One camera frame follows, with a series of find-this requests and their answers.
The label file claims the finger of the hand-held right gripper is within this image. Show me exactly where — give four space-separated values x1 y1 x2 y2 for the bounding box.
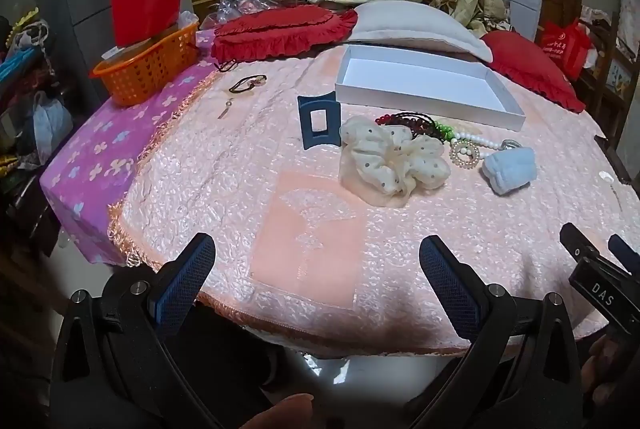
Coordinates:
607 234 640 271
559 222 601 261

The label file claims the orange plastic basket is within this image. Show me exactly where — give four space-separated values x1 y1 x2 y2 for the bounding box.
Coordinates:
91 23 200 107

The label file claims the purple flower-print sheet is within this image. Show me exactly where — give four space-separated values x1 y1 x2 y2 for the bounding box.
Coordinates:
39 29 216 266

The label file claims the pink quilted bedspread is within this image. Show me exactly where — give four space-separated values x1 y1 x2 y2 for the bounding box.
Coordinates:
107 44 618 357

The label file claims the green spiral hair tie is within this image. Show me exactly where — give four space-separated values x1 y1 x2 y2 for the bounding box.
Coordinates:
432 120 458 142

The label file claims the plump red ruffled cushion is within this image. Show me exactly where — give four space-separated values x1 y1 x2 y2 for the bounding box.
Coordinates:
481 30 585 114

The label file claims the cream polka-dot scrunchie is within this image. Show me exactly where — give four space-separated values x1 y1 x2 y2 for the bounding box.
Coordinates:
338 116 452 210

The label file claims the white bead bracelet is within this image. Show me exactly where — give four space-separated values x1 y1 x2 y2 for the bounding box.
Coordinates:
452 132 506 151

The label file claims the red paper bag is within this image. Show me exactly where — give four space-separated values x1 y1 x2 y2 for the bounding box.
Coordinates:
110 0 183 46

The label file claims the dark blue hair claw clip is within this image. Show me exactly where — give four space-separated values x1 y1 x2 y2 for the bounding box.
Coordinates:
297 90 343 151

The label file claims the brown bead bracelet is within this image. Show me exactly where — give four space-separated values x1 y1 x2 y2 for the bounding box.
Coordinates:
405 116 446 141

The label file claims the person's left hand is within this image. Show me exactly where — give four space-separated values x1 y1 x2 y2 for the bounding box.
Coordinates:
239 393 316 429

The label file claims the white plastic bag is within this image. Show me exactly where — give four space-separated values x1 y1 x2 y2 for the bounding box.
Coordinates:
32 90 75 165

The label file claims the wooden chair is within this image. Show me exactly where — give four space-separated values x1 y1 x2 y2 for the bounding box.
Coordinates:
580 4 640 180

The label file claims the brown hair tie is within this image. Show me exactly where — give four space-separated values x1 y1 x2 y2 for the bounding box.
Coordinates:
229 76 267 94

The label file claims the light blue fluffy scrunchie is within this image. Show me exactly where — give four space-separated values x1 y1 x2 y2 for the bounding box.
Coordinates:
482 146 536 196

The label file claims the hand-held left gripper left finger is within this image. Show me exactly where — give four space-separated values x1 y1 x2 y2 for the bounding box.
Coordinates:
50 232 261 429

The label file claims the white cardboard box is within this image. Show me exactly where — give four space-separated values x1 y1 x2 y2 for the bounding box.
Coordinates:
334 44 527 132

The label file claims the black elastic hair tie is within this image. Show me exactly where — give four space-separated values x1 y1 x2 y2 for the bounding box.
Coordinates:
389 110 431 124

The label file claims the flat red ruffled cushion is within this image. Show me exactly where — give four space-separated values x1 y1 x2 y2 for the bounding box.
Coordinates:
211 6 359 63

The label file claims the red plastic bag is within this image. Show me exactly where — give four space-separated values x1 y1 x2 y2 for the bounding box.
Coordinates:
537 18 596 80

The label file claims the person's right hand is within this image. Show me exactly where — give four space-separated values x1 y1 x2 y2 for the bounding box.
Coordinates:
582 334 640 410

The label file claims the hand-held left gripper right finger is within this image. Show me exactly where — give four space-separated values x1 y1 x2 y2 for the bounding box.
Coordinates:
405 235 583 429

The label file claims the clear plastic bag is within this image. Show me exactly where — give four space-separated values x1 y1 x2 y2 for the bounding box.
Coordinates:
202 0 273 30

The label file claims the white pillow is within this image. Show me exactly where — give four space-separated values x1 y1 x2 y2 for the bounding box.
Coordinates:
345 0 493 62

